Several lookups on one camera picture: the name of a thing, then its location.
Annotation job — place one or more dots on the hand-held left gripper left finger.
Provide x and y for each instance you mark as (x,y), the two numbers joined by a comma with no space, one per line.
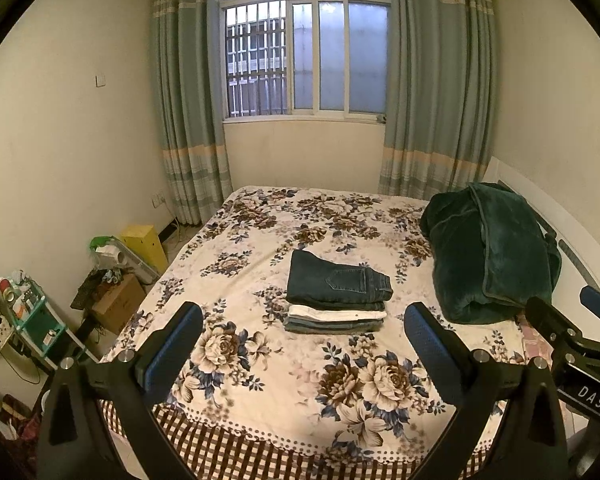
(179,342)

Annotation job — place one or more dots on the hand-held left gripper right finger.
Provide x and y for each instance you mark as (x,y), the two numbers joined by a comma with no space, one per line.
(426,345)

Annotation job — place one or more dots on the dark blue jeans pants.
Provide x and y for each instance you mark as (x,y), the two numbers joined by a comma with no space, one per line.
(330,280)

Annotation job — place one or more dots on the white folded pants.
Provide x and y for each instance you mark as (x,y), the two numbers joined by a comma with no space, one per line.
(330,314)

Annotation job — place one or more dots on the stack of folded grey-blue pants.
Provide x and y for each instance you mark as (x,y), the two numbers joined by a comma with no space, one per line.
(325,327)

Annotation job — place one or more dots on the white headboard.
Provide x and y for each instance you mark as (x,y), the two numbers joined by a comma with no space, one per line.
(575,245)

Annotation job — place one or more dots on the brown cardboard box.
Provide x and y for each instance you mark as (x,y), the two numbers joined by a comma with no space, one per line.
(120,305)

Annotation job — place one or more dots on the dark green plush blanket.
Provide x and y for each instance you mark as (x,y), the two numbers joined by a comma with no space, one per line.
(490,260)

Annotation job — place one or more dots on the bed with floral sheet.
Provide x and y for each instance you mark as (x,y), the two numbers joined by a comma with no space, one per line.
(260,375)

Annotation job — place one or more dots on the yellow box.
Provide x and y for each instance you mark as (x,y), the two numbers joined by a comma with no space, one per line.
(144,245)

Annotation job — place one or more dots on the green and white plastic bin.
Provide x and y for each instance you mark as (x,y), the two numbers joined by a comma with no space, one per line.
(111,256)

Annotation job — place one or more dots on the green plastic shelf cart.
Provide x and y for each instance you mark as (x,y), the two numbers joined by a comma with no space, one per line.
(37,322)

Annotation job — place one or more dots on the green striped curtain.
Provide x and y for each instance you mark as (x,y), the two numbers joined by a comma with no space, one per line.
(435,85)
(190,110)

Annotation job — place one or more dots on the barred window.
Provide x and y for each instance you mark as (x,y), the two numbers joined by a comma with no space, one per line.
(305,50)

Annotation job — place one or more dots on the white wall socket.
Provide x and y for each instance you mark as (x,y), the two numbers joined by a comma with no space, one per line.
(157,201)

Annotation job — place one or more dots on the white light switch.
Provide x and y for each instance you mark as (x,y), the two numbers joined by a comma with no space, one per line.
(100,80)

